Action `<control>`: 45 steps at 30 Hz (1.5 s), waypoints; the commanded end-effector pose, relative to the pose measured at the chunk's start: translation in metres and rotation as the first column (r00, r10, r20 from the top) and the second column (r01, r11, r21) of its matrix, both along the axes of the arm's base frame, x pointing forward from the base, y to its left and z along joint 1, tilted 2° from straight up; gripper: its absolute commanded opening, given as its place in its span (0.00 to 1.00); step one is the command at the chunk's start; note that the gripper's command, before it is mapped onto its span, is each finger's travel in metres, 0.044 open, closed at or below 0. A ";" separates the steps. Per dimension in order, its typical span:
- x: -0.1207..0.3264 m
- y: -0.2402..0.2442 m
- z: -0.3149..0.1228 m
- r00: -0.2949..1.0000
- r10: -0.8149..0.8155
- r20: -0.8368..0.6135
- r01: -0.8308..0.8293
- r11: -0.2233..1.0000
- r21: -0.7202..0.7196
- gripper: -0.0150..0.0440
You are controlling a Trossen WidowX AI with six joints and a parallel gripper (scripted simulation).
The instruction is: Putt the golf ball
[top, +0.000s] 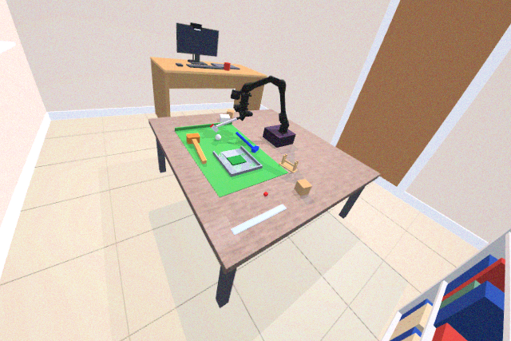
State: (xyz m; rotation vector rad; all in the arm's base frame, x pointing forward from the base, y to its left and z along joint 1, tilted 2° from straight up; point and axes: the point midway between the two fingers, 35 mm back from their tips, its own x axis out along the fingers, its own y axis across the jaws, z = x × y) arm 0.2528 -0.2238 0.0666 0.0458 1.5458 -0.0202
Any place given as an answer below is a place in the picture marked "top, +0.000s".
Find blue golf putter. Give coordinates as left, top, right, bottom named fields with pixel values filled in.
left=236, top=132, right=259, bottom=153

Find orange putter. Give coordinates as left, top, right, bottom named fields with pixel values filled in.
left=186, top=133, right=207, bottom=165

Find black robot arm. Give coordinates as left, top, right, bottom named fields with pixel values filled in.
left=231, top=76, right=289, bottom=134

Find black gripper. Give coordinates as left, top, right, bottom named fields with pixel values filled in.
left=239, top=101, right=253, bottom=121

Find white flat bar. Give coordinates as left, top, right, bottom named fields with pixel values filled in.
left=231, top=204, right=287, bottom=235

